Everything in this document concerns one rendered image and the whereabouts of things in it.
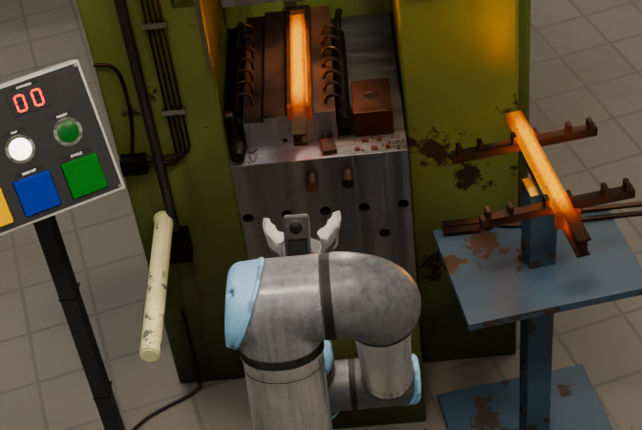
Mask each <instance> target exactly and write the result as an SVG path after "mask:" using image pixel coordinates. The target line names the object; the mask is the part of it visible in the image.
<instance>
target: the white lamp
mask: <svg viewBox="0 0 642 430"><path fill-rule="evenodd" d="M9 151H10V154H11V156H12V157H13V158H14V159H16V160H20V161H22V160H24V159H26V158H27V157H28V156H29V155H30V154H31V152H32V146H31V144H30V143H29V141H28V140H26V139H22V138H18V139H15V140H13V141H12V142H11V144H10V147H9Z"/></svg>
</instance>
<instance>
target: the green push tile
mask: <svg viewBox="0 0 642 430"><path fill-rule="evenodd" d="M60 166H61V169H62V172H63V174H64V177H65V179H66V182H67V185H68V186H69V189H70V192H71V194H72V197H73V199H77V198H79V197H82V196H85V195H87V194H90V193H92V192H95V191H98V190H99V189H102V188H105V187H107V186H108V183H107V181H106V179H105V176H104V173H103V170H102V168H101V165H100V162H99V160H98V157H97V154H96V152H93V153H91V154H88V155H85V156H83V157H80V158H77V159H74V160H72V161H67V162H65V163H62V164H60Z"/></svg>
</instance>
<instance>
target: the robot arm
mask: <svg viewBox="0 0 642 430"><path fill-rule="evenodd" d="M340 225H341V214H340V211H338V210H337V211H335V212H333V213H332V217H331V218H330V219H328V221H327V224H326V225H325V226H324V227H322V228H320V229H319V230H318V232H317V237H318V240H316V239H312V238H311V236H310V218H309V215H308V214H307V213H305V214H289V215H285V216H284V217H283V229H284V233H283V232H281V231H278V230H277V229H276V227H275V225H274V224H272V223H271V221H270V218H264V219H263V230H264V233H265V236H266V239H267V244H268V248H269V250H270V252H271V254H272V255H273V256H274V257H273V258H264V257H259V258H258V259H255V260H247V261H241V262H237V263H235V264H234V265H233V266H232V267H231V268H230V270H229V272H228V275H227V281H226V292H225V345H226V347H227V348H229V349H233V350H238V349H239V351H240V357H241V359H242V361H243V362H244V369H245V375H246V387H247V393H248V399H249V406H250V412H251V418H252V424H253V430H332V419H334V418H335V417H336V415H337V414H338V413H339V411H349V410H355V409H368V408H379V407H390V406H401V405H402V406H409V405H411V404H417V403H418V402H419V401H420V394H421V381H420V369H419V364H418V359H417V356H416V355H415V354H412V351H411V333H412V332H413V331H414V329H415V328H416V326H417V323H418V321H419V318H420V314H421V297H420V292H419V290H418V287H417V284H416V282H415V281H414V279H413V278H412V276H411V275H410V274H409V273H408V272H407V271H406V270H405V269H403V268H402V267H400V266H399V265H397V264H395V263H393V262H392V261H389V260H387V259H384V258H381V257H378V256H374V255H371V254H365V253H360V252H350V251H333V252H331V251H332V250H333V249H335V248H336V247H337V244H338V232H339V228H340ZM335 339H354V340H355V344H356V349H357V352H358V358H349V359H338V360H334V358H333V351H332V340H335Z"/></svg>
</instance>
